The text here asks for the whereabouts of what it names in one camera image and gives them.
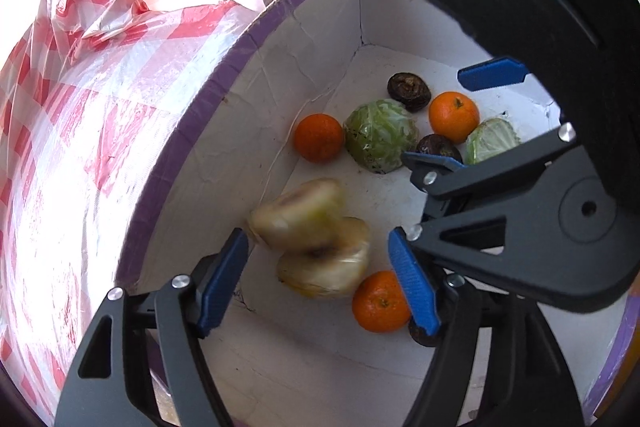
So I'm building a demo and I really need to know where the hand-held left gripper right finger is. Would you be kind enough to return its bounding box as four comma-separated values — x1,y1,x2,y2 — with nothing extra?
387,227,586,427

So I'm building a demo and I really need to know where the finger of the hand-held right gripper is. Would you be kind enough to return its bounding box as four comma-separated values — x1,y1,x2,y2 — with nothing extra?
401,124,583,267
457,56,532,92

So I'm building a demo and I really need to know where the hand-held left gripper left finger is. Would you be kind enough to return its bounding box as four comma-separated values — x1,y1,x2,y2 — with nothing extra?
54,227,251,427

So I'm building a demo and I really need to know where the dark wrinkled fruit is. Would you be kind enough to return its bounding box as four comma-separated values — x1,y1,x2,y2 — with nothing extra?
408,317,443,348
387,73,432,112
416,134,464,164

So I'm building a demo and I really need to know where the orange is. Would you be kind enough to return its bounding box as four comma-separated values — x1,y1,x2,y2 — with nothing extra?
293,113,346,164
429,91,481,144
351,270,413,334

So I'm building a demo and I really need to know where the plastic-wrapped green cabbage half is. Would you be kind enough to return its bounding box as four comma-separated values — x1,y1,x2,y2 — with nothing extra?
466,117,521,166
343,100,420,174

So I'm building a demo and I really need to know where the pale onion half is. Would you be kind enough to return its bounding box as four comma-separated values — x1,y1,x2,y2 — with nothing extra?
276,217,372,299

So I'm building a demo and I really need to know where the yellowish onion half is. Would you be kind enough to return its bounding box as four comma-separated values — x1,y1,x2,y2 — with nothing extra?
247,178,347,253

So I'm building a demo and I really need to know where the purple cardboard box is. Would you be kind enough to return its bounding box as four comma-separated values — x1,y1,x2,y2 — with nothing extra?
112,0,640,427

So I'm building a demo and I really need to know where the red white checkered plastic tablecloth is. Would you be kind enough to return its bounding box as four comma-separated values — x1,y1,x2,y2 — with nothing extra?
0,0,266,427

